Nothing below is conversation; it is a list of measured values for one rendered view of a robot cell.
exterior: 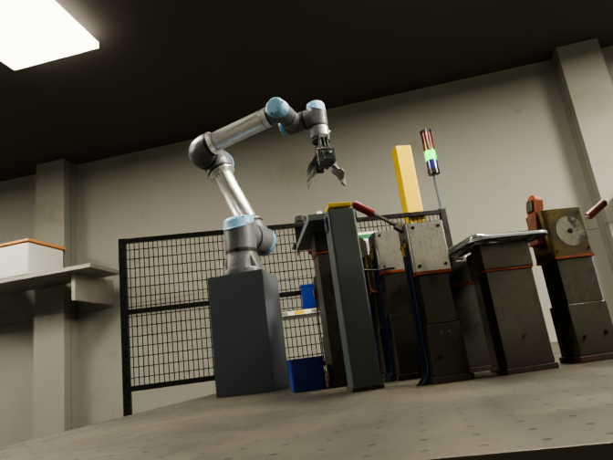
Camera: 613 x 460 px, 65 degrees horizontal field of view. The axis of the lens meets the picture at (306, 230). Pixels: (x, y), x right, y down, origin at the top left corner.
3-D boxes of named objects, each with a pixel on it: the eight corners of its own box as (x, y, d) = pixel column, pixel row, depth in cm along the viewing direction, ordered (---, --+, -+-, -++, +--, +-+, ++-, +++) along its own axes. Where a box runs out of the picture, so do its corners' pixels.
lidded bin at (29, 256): (67, 280, 426) (67, 247, 434) (29, 273, 384) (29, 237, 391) (15, 289, 436) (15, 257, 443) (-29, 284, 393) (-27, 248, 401)
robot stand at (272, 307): (216, 398, 159) (207, 277, 169) (237, 392, 178) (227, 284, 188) (275, 391, 155) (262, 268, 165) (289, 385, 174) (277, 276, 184)
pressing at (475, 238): (566, 230, 108) (564, 223, 108) (471, 239, 104) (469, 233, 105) (392, 304, 240) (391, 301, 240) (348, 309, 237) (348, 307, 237)
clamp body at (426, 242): (476, 381, 105) (442, 219, 114) (423, 388, 103) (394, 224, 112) (462, 379, 112) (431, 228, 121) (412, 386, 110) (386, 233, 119)
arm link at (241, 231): (218, 251, 176) (215, 215, 179) (237, 256, 188) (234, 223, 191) (247, 245, 172) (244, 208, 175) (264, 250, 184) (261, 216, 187)
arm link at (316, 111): (308, 111, 199) (327, 105, 196) (312, 135, 196) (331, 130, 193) (300, 103, 192) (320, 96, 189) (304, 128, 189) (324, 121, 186)
